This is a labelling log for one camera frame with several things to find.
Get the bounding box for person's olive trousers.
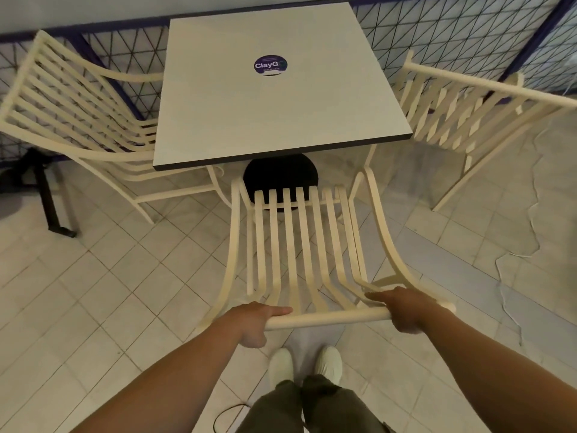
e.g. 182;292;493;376
235;374;397;433

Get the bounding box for person's left white shoe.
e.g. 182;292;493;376
268;348;295;389

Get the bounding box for person's right forearm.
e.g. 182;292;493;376
417;304;577;433

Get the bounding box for person's white shoe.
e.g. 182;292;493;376
268;348;295;389
314;346;343;386

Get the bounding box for person's right hand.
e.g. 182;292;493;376
365;287;440;334

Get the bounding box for person's left hand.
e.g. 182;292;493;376
224;302;294;349

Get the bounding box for person's right white shoe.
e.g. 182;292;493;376
314;346;343;386

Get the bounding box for white square table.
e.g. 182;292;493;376
153;2;414;172

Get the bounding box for thin white cable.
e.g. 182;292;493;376
494;126;553;348

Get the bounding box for black cable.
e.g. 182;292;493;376
212;403;253;433

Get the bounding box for blue wire mesh fence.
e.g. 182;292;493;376
0;0;577;165

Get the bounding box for person's left forearm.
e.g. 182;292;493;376
68;311;246;433

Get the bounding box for round purple sticker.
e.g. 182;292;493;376
253;55;289;77

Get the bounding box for black round table base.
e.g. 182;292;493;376
243;154;319;213

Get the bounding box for cream slatted chair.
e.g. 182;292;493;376
197;166;457;333
0;30;233;225
349;49;577;212

